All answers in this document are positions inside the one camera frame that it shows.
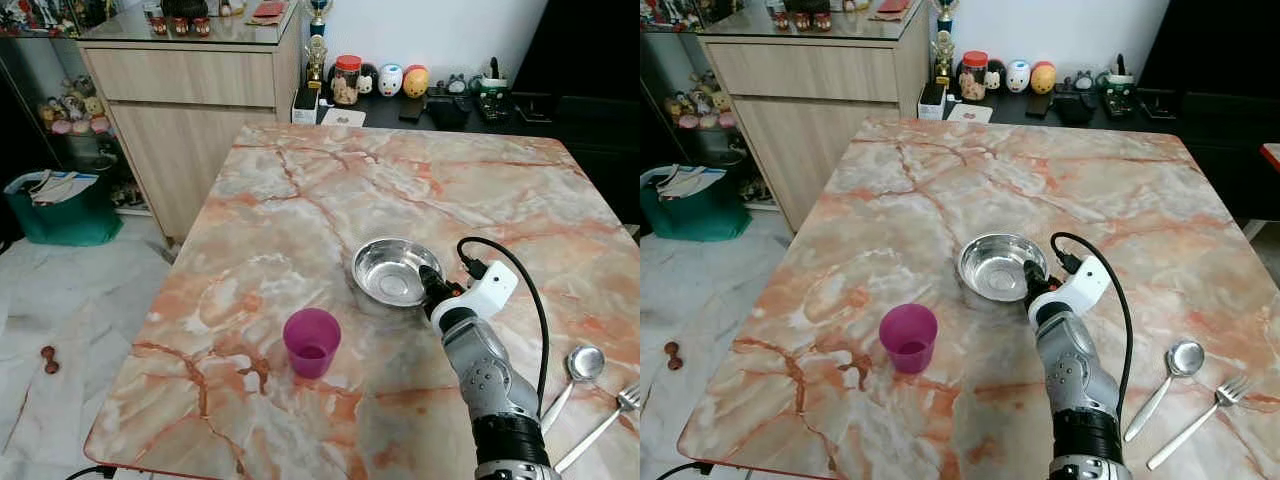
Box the stainless steel bowl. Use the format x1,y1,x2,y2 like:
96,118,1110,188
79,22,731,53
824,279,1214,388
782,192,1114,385
351,237,444,308
957,233,1048,303

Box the purple plastic cup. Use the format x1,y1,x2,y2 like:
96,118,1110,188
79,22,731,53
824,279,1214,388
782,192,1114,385
283,308,342,379
879,304,939,375

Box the steel spoon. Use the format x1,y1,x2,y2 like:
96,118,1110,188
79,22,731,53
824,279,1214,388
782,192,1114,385
540,345,606,434
1124,340,1206,443

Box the green mug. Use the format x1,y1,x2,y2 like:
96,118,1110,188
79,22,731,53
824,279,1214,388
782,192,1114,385
1103,53,1137,117
477,57,510,122

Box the gold trophy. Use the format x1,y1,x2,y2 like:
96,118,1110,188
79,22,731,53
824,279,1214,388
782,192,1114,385
931,0,959,87
305,0,332,91

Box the green storage bin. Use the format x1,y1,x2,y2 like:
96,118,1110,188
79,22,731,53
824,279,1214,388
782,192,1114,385
640,165,753,243
3,170,125,247

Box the light wooden cabinet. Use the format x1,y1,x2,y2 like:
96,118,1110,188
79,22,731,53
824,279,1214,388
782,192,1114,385
78,3,306,242
697,3,932,234

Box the white papers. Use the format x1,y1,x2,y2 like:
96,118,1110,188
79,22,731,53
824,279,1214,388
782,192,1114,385
655,165,728,201
28,170,101,206

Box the black television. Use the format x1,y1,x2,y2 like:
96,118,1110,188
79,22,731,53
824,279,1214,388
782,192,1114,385
1138,0,1280,119
510,0,641,123

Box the glass display shelf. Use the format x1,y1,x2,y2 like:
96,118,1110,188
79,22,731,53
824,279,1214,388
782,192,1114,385
640,28,763,206
0,33,136,211

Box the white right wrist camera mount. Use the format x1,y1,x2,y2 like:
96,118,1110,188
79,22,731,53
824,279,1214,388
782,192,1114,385
432,261,520,322
1028,254,1112,327

